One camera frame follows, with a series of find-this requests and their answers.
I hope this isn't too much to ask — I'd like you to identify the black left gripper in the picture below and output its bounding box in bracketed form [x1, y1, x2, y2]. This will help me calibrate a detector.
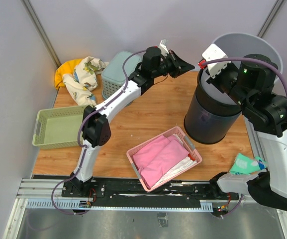
[153, 50, 195, 79]

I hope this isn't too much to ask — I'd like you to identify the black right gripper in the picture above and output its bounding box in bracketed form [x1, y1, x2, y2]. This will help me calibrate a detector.
[205, 59, 252, 111]

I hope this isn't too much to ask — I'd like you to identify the grey bin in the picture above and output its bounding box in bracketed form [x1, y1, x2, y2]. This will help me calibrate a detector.
[200, 33, 283, 105]

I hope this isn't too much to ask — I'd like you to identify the black round bin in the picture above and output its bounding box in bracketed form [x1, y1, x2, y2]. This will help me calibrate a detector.
[184, 70, 241, 144]

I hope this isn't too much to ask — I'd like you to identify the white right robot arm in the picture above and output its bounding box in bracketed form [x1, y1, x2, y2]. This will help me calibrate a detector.
[199, 54, 287, 211]

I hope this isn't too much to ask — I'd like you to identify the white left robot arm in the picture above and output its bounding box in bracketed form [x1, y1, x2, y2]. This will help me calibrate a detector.
[69, 46, 195, 197]

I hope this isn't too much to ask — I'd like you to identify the light blue perforated basket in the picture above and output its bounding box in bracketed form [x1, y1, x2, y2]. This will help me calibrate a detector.
[101, 51, 142, 100]

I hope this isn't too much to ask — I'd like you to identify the green patterned sock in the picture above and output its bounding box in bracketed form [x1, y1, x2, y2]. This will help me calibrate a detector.
[229, 153, 268, 175]

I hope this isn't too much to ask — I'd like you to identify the white folded cloth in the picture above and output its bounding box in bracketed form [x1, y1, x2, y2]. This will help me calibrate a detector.
[151, 133, 201, 189]

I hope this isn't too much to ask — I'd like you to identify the pink perforated basket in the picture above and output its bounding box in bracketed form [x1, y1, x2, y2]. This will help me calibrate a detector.
[126, 126, 202, 192]

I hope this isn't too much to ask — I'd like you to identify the pink folded cloth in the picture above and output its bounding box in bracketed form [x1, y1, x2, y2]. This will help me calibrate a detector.
[133, 135, 189, 188]

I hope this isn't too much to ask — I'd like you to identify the cream patterned cloth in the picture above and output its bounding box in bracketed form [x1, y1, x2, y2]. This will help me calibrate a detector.
[63, 56, 108, 107]

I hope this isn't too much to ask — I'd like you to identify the yellow cloth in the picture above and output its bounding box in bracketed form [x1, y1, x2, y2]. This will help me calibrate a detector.
[54, 58, 82, 90]

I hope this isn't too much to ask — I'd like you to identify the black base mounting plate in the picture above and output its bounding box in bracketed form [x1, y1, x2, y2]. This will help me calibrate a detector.
[62, 177, 239, 208]

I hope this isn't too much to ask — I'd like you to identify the green perforated tray basket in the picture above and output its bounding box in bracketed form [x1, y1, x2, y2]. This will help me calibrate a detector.
[32, 106, 85, 150]

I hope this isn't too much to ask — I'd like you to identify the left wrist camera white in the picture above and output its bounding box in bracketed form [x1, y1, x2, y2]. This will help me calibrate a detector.
[158, 39, 169, 57]

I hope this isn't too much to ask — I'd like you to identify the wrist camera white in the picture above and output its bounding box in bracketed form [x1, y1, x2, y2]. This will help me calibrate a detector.
[198, 43, 229, 78]
[158, 39, 169, 57]

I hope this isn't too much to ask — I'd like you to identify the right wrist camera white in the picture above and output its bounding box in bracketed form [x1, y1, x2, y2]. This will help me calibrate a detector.
[198, 43, 229, 78]

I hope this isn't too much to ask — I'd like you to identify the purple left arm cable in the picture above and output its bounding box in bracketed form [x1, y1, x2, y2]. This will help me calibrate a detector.
[52, 49, 148, 216]

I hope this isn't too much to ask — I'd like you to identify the aluminium frame rail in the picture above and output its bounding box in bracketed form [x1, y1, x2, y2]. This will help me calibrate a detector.
[17, 178, 227, 200]

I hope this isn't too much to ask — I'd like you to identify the grey cable duct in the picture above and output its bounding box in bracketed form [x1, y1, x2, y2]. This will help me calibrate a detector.
[26, 199, 214, 213]

